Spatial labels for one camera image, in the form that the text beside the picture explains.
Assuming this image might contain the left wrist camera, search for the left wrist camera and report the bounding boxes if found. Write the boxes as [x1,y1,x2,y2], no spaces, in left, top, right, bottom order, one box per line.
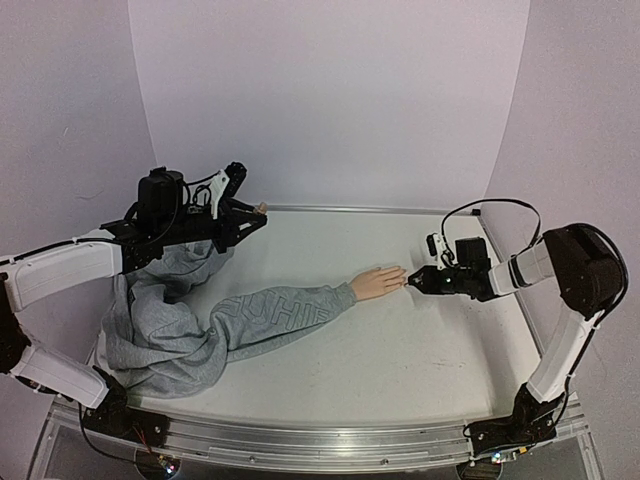
[208,162,247,220]

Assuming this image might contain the mannequin hand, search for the mannequin hand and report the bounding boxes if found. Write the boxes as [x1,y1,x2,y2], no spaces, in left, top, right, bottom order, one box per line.
[350,266,407,302]

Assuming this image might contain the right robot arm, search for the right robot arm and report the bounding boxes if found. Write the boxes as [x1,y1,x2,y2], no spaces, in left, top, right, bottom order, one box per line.
[408,223,628,403]

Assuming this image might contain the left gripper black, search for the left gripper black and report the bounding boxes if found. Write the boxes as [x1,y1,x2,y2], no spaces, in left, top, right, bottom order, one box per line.
[158,200,268,253]

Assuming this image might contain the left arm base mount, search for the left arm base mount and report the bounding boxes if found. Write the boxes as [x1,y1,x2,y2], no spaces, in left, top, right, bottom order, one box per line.
[79,366,169,453]

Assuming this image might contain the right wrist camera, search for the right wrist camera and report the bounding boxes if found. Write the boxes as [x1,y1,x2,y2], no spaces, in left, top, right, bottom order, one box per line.
[426,233,456,270]

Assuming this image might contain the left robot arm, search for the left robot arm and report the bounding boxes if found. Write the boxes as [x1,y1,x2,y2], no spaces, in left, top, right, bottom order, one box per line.
[1,162,267,437]

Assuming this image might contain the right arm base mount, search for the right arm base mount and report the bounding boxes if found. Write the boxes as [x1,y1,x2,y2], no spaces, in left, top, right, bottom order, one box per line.
[463,384,568,457]

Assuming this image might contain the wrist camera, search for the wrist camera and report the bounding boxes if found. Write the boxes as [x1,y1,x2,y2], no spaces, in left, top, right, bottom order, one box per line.
[208,162,247,220]
[426,233,456,270]

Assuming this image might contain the grey hoodie sweatshirt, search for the grey hoodie sweatshirt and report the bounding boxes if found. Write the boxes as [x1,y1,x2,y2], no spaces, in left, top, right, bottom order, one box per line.
[102,241,356,399]

